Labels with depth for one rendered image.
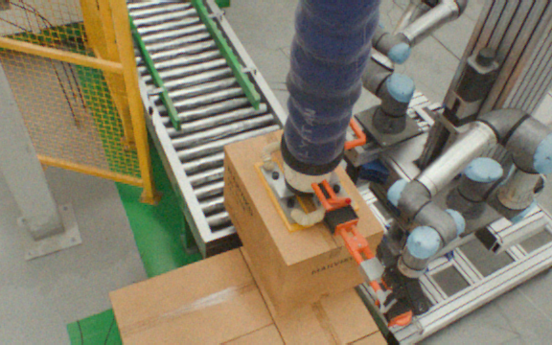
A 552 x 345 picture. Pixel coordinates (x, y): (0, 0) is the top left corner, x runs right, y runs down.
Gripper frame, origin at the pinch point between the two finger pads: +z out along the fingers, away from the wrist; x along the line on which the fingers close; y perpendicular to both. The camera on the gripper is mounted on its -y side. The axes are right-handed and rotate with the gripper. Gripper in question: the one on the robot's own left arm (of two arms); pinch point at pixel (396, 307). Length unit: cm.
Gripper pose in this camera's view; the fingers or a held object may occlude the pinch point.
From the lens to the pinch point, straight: 177.7
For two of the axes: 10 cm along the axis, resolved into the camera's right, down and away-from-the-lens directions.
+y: -4.1, -7.2, 5.6
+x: -9.1, 2.6, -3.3
